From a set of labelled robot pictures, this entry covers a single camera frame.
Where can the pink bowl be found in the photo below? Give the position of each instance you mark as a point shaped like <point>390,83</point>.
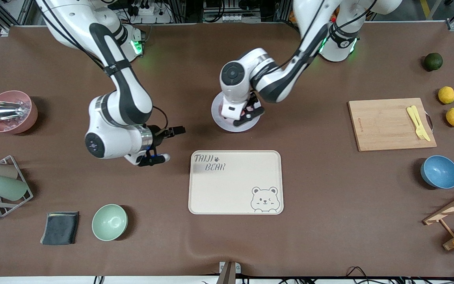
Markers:
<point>18,125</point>

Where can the wooden dish rack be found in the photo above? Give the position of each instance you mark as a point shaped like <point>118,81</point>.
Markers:
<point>447,213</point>

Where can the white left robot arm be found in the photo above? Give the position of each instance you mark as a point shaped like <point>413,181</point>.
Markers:
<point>282,75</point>

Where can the dark grey folded cloth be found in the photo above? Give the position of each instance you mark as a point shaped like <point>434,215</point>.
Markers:
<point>60,228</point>

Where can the mint green cup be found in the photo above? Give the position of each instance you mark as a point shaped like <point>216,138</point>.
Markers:
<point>6,187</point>

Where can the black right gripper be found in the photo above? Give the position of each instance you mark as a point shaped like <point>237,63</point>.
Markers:
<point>159,136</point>

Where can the cream bear print tray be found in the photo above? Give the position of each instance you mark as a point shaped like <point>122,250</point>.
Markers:
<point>235,182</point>

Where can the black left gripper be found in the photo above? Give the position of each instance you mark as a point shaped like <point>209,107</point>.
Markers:
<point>252,104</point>

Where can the lavender round plate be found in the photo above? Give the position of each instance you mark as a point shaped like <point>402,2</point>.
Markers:
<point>221,118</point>

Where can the wooden cutting board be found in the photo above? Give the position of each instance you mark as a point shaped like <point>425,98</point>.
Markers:
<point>380,122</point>

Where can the light green bowl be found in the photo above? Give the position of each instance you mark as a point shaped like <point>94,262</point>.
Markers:
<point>109,222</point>

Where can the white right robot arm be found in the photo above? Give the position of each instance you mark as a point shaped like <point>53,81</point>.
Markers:
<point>124,90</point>

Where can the blue bowl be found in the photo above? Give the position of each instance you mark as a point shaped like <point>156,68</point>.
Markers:
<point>440,171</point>

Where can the dark green lime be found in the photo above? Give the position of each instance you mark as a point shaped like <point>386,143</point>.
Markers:
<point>433,61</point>

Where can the white power strip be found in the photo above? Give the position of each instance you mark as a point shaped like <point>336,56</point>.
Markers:
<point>148,11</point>
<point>239,18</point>

